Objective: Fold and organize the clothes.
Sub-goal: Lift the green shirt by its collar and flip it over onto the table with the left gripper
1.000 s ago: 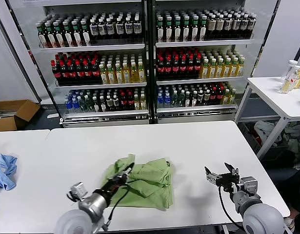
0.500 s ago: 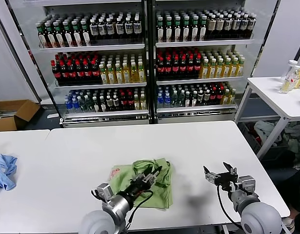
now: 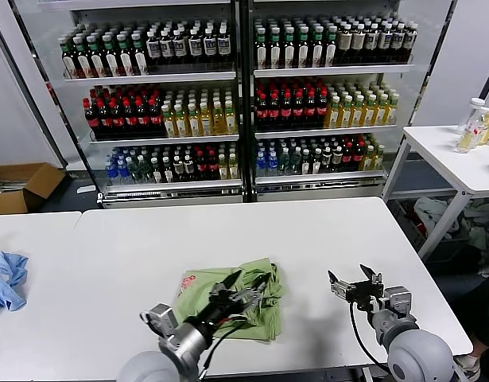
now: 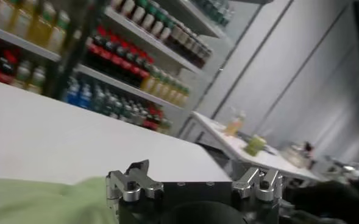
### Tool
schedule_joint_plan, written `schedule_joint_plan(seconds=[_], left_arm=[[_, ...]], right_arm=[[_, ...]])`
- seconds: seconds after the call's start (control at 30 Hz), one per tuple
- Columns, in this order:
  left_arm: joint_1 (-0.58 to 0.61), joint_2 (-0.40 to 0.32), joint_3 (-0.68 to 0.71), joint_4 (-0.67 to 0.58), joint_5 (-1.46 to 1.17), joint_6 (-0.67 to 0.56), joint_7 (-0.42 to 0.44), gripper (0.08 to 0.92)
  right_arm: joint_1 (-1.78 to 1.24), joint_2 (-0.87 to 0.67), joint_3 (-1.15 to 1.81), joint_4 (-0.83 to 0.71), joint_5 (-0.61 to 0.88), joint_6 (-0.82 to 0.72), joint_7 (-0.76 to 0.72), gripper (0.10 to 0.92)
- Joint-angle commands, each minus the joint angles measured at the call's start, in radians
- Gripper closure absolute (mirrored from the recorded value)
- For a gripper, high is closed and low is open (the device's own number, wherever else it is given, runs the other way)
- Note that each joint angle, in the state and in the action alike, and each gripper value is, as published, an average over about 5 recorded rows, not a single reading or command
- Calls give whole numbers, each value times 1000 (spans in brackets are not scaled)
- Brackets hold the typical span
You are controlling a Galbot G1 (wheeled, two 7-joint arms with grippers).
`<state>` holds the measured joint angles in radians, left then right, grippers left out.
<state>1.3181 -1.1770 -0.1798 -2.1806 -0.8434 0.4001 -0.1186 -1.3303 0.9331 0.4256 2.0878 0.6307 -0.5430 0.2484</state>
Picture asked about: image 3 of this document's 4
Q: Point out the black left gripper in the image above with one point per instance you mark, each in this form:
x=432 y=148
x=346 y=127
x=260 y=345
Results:
x=220 y=308

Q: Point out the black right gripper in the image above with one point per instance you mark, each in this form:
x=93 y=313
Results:
x=363 y=294

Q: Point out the light green polo shirt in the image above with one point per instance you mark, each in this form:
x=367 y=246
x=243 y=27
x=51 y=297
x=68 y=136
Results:
x=268 y=318

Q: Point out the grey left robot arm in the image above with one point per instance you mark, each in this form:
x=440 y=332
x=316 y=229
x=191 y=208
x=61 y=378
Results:
x=148 y=368

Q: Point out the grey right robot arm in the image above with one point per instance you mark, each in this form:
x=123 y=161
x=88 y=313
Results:
x=419 y=354

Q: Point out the mixed clothes pile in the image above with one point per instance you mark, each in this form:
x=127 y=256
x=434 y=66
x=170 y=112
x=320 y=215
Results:
x=482 y=234

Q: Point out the black plastic crate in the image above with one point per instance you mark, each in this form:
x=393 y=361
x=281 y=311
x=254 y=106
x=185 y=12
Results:
x=403 y=222

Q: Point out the grey cloth pile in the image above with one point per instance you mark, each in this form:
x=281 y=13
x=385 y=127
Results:
x=431 y=210

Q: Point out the small yellow drink bottle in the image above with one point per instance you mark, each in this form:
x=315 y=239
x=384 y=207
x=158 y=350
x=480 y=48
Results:
x=222 y=168
x=368 y=158
x=232 y=168
x=379 y=157

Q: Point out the small dark tea bottle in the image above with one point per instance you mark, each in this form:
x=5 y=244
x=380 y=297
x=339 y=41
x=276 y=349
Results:
x=337 y=159
x=188 y=168
x=177 y=168
x=155 y=171
x=327 y=160
x=316 y=161
x=166 y=171

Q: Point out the small red-cap cola bottle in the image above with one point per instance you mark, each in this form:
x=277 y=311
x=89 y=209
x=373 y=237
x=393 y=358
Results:
x=211 y=166
x=200 y=166
x=348 y=156
x=358 y=155

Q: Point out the small blue water bottle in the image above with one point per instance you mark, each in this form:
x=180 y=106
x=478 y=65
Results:
x=272 y=163
x=121 y=172
x=261 y=164
x=110 y=172

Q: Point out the small clear water bottle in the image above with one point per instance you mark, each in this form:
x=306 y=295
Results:
x=144 y=171
x=133 y=172
x=295 y=162
x=284 y=163
x=305 y=162

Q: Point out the person leg black trousers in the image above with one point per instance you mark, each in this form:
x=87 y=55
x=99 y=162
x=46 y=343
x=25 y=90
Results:
x=486 y=318

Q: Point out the grey sneaker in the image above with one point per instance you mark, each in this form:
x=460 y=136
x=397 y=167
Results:
x=468 y=366

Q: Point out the white side table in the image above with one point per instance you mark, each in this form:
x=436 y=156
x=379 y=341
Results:
x=443 y=158

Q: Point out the yellow-liquid bottle red label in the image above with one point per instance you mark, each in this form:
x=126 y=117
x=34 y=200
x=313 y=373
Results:
x=468 y=139

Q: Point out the white paper scrap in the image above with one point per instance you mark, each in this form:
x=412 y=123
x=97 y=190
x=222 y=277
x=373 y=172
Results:
x=86 y=189

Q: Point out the clear bottle white cap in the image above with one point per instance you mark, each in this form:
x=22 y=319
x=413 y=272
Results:
x=472 y=114

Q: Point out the white drinks display rack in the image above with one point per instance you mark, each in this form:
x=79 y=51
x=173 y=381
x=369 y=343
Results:
x=331 y=70
x=148 y=76

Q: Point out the open cardboard box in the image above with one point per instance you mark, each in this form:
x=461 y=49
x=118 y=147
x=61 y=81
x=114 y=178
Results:
x=40 y=179

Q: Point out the crumpled light blue cloth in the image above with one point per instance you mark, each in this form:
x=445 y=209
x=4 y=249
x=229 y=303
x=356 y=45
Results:
x=7 y=278

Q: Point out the green-cap dark drink bottle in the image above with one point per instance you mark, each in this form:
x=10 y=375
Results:
x=331 y=52
x=139 y=59
x=110 y=61
x=289 y=54
x=317 y=53
x=262 y=55
x=125 y=60
x=275 y=55
x=303 y=53
x=83 y=62
x=96 y=61
x=69 y=63

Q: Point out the dark tea bottle beige label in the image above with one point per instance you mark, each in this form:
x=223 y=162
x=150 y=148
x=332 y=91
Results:
x=344 y=41
x=358 y=40

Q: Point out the dark tea bottle blue-white label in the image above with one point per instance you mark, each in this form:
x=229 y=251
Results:
x=411 y=38
x=223 y=45
x=152 y=49
x=398 y=39
x=165 y=48
x=209 y=45
x=385 y=39
x=179 y=47
x=195 y=46
x=371 y=40

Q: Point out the grey metal parts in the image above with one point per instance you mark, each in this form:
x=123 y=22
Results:
x=2 y=185

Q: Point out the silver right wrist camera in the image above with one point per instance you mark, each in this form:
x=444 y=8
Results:
x=399 y=298

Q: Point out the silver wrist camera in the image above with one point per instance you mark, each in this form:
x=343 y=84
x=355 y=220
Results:
x=162 y=318
x=399 y=298

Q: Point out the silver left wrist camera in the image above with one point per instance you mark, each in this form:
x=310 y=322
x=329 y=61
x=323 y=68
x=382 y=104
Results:
x=162 y=318

